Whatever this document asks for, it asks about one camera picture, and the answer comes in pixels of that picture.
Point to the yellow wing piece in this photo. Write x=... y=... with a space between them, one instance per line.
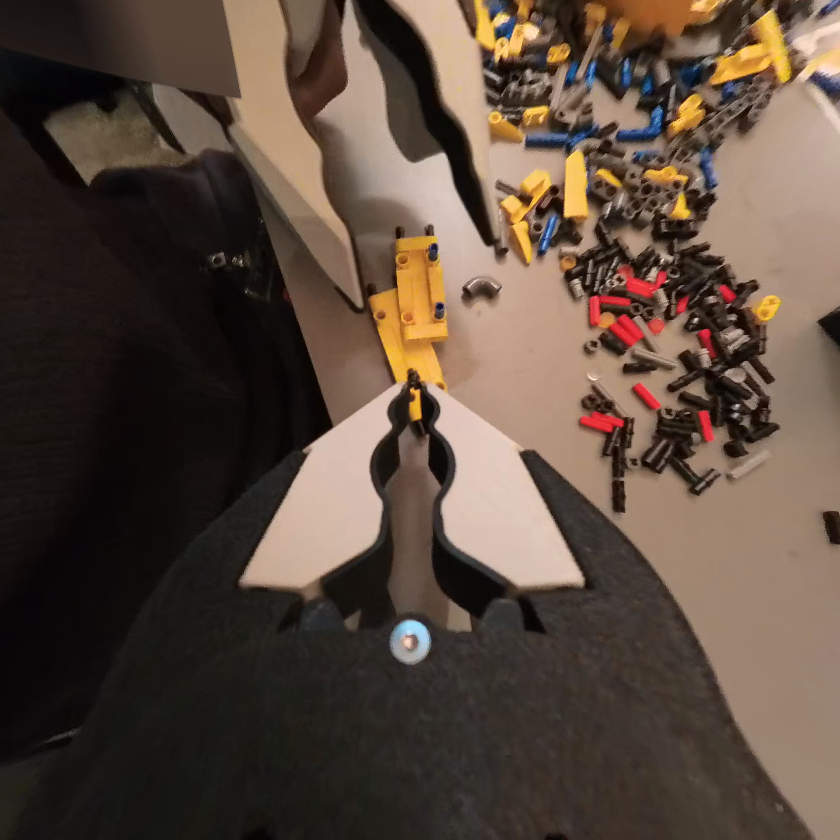
x=525 y=197

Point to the person's left hand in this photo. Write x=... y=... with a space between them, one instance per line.
x=325 y=85

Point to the yellow brick assembly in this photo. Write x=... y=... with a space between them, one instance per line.
x=417 y=289

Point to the small black bush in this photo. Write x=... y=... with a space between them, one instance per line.
x=832 y=526

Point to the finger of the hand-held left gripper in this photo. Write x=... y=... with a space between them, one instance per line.
x=282 y=164
x=459 y=79

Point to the short grey tube connector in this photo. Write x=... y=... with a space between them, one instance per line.
x=506 y=187

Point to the pile of mixed toy bricks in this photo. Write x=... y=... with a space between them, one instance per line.
x=656 y=190

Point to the pile of black red pins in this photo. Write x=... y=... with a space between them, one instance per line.
x=722 y=387

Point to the yellow panel brick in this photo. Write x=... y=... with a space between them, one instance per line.
x=394 y=334

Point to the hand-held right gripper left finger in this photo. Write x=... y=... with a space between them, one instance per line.
x=321 y=518

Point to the black brick tower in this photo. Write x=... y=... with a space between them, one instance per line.
x=830 y=328

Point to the yellow fin piece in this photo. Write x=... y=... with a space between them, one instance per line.
x=522 y=241

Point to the grey elbow piece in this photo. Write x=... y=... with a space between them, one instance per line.
x=481 y=289

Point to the long grey tube connector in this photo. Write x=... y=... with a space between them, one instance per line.
x=501 y=237

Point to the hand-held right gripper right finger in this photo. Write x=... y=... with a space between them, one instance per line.
x=505 y=518

